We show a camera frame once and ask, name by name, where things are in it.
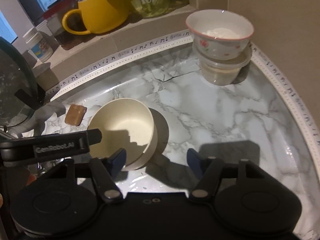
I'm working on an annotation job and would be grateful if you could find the white plastic jar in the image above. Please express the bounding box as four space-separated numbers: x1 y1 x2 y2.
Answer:
23 28 53 62

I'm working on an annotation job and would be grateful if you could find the cream plastic bowl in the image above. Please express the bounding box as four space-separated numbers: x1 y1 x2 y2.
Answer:
88 98 158 171

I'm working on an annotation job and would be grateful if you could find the left hand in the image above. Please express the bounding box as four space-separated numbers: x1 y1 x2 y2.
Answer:
0 174 37 207

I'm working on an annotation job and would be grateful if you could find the brown soap bar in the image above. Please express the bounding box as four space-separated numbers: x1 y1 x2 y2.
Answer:
65 104 87 126

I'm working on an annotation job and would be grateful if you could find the dark glass jar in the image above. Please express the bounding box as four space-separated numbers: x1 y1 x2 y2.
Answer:
43 1 82 50

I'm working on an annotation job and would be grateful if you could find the clear plastic container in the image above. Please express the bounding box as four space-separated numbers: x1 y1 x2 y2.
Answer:
193 45 252 86

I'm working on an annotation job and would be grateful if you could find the yellow mug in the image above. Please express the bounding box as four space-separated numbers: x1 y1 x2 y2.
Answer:
62 0 129 35

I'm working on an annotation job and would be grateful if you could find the white floral bowl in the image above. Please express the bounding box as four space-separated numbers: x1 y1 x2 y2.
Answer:
185 9 254 61

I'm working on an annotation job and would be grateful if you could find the glass pot lid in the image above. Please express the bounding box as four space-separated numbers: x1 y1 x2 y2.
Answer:
0 38 46 128

